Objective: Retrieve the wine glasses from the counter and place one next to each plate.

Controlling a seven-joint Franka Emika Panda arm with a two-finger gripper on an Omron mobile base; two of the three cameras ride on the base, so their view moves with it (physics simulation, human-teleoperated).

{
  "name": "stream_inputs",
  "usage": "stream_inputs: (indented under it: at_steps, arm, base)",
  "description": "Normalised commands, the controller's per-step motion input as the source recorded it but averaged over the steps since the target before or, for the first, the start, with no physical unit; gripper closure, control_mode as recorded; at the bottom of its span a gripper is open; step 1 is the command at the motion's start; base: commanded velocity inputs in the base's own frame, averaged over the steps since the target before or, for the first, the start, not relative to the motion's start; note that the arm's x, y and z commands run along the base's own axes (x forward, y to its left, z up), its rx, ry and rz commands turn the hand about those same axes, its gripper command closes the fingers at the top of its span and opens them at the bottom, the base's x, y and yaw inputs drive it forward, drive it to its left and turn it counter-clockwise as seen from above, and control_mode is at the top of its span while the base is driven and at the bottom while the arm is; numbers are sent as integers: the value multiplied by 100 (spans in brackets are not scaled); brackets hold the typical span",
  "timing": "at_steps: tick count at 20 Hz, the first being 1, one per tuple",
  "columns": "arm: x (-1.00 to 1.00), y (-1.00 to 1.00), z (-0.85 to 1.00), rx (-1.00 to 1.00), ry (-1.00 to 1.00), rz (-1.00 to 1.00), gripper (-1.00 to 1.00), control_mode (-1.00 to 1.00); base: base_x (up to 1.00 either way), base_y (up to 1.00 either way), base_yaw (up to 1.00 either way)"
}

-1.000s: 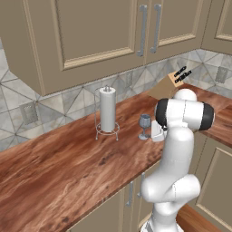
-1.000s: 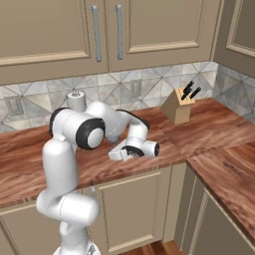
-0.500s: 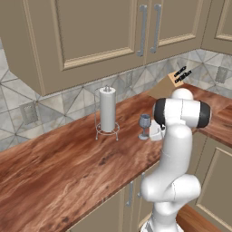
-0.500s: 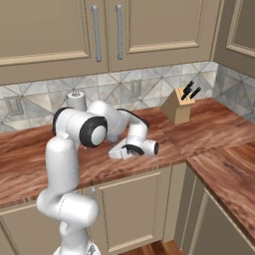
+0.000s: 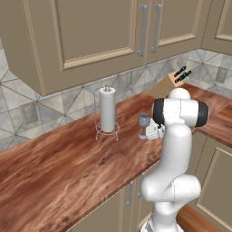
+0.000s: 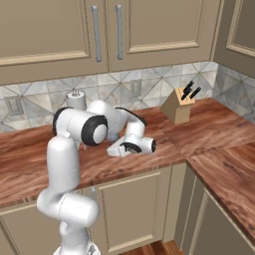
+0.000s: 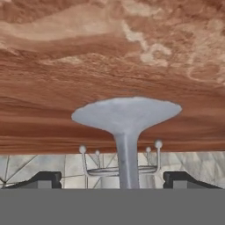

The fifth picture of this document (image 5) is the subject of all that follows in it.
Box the wire paper towel holder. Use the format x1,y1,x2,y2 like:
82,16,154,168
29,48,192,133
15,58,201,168
93,84,121,141

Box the wooden knife block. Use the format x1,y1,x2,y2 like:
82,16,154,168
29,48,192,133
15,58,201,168
146,72,185,100

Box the grey cupboard handle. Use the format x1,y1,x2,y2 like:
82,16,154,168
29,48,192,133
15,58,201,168
136,4,149,58
150,3,163,54
125,180,135,208
137,172,146,199

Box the grey lower cupboard handle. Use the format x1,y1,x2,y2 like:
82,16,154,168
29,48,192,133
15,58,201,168
137,172,146,199
125,180,135,208

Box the wide beige upper cupboard door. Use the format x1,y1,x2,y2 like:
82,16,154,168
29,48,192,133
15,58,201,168
22,0,148,97

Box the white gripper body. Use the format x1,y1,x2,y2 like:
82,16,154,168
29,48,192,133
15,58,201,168
145,118,167,140

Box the beige panelled lower cupboard door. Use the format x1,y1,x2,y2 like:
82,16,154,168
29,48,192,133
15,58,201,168
188,131,232,232

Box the grey wine glass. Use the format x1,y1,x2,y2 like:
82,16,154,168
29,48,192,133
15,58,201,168
138,112,151,140

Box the white paper towel roll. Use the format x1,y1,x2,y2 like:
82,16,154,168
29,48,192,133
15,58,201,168
99,87,117,133

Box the grey upper cupboard handle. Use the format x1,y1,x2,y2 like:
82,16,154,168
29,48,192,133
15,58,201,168
150,3,163,54
136,4,149,58

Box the beige corner cupboard door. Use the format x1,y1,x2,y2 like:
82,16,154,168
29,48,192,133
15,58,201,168
200,0,232,57

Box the narrow beige upper cupboard door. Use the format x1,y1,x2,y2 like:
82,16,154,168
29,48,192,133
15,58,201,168
145,0,203,65

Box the grey wall outlet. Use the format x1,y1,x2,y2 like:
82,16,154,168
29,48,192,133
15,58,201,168
214,66,230,84
19,101,40,126

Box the black knife handle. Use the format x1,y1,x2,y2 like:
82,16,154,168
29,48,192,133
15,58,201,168
174,70,194,84
173,66,189,77

